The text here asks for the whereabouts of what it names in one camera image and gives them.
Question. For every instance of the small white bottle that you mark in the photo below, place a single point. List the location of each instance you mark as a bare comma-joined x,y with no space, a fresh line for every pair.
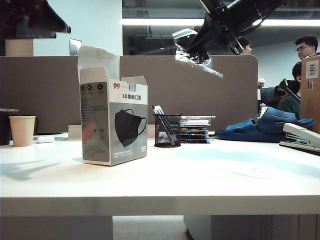
263,109

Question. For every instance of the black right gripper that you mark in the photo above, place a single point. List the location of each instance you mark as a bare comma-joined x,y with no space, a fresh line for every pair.
237,15

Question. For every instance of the white grey mask box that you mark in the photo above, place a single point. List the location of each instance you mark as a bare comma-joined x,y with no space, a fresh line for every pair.
125,150

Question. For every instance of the black chair headrest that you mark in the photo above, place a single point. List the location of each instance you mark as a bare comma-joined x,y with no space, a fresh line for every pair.
281,90

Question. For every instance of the flat-lying blue rubber slipper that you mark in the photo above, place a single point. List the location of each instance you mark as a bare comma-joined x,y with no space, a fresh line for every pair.
240,135

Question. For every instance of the beige paper cup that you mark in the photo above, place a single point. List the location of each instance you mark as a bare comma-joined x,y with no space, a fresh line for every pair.
22,132

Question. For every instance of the clear plastic tray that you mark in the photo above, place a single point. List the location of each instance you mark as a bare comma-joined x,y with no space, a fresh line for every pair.
197,120

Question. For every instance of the long ceiling light strip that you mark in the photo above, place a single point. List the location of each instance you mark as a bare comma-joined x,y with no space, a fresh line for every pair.
162,22

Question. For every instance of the black mesh pen holder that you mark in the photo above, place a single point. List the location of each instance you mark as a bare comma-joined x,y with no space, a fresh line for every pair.
165,139

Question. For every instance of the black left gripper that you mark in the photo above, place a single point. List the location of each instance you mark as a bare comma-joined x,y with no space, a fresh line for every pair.
12,15

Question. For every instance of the colourful flat book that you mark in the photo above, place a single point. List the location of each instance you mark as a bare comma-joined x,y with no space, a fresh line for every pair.
195,134
195,129
195,141

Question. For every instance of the tilted blue rubber slipper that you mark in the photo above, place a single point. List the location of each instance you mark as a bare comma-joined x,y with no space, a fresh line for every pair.
280,120

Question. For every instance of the white grey stapler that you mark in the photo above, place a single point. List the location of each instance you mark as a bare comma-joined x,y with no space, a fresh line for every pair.
300,132

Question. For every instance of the brown cardboard box with labels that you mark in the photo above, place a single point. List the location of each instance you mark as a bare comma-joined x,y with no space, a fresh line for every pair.
310,107

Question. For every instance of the seated person in green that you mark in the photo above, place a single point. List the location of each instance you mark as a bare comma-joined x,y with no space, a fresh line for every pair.
290,107

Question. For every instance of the black lidded container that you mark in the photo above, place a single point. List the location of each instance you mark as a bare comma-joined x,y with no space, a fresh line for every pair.
4,130

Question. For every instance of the black haired standing person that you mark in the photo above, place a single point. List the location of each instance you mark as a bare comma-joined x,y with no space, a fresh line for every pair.
246,47

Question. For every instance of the black mask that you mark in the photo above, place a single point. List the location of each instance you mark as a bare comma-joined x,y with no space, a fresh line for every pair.
200,60

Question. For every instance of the white capped pen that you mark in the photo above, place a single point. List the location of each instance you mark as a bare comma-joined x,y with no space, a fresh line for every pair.
160,109
155,109

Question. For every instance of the silver wall switch plate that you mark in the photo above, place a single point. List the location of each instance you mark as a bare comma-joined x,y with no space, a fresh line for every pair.
74,47

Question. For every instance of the brown desk partition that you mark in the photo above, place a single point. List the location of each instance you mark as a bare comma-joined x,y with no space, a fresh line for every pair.
175,100

